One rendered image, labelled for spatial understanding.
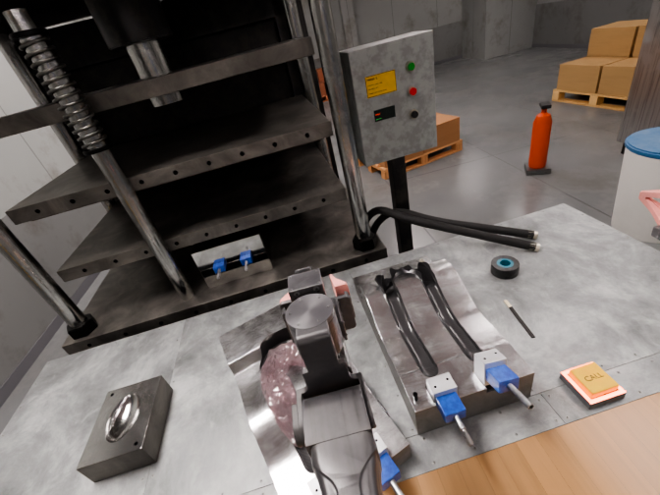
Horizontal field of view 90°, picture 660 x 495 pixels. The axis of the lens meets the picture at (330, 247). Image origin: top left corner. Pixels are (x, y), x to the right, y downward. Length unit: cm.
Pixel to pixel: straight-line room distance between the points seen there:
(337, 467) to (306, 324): 13
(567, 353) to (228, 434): 84
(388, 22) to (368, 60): 941
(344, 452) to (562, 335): 77
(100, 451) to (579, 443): 102
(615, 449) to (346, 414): 62
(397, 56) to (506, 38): 946
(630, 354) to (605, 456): 27
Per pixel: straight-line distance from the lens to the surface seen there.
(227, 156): 121
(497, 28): 1057
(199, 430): 100
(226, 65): 120
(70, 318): 159
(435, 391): 75
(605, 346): 105
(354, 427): 37
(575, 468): 86
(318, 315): 37
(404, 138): 137
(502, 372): 77
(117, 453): 101
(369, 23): 1055
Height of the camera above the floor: 155
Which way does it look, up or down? 33 degrees down
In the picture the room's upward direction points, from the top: 15 degrees counter-clockwise
